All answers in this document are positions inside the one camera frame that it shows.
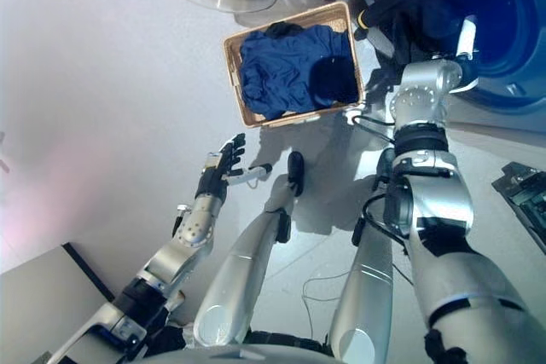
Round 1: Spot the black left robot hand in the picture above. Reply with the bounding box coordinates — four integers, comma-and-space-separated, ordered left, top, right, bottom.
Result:
196, 132, 274, 202

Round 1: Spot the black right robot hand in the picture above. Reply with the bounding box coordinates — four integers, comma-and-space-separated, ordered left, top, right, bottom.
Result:
426, 13, 481, 66

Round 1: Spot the black garment yellow trim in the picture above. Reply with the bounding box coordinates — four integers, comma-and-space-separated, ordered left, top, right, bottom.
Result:
355, 0, 468, 67

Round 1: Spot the grey front-load washing machine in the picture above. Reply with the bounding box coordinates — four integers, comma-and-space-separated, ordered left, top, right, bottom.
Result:
340, 0, 546, 135

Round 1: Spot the woven tan laundry basket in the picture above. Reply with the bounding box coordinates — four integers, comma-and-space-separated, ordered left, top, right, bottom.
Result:
222, 1, 367, 129

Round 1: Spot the black left robot foot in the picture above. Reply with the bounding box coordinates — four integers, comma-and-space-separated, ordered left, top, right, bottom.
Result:
286, 150, 306, 198

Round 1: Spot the silver left robot leg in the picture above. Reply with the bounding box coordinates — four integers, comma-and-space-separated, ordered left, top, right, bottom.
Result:
193, 176, 299, 350

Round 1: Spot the silver robot leg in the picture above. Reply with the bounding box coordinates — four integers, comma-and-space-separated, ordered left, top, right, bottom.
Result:
193, 176, 299, 350
327, 148, 413, 359

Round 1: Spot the blue crumpled garment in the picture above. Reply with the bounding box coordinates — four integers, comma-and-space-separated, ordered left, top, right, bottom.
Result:
238, 25, 360, 120

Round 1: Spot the small black cloth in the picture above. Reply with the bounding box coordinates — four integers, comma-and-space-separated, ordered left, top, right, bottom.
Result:
266, 21, 305, 39

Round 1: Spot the black equipment stand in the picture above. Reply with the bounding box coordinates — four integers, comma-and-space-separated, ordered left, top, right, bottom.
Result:
491, 161, 546, 234

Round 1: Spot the grey robot torso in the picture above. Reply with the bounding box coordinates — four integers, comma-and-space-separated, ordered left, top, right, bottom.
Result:
147, 329, 342, 364

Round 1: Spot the silver right robot leg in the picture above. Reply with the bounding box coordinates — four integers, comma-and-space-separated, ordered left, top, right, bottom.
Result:
327, 148, 413, 359

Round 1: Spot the white flat panel black edge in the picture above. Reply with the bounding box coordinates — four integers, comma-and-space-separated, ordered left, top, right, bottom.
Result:
0, 241, 117, 364

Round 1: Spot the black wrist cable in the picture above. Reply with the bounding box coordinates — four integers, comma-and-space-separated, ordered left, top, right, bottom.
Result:
351, 113, 398, 146

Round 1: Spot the thin dark floor cable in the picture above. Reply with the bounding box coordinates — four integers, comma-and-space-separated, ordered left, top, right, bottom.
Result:
300, 274, 345, 308

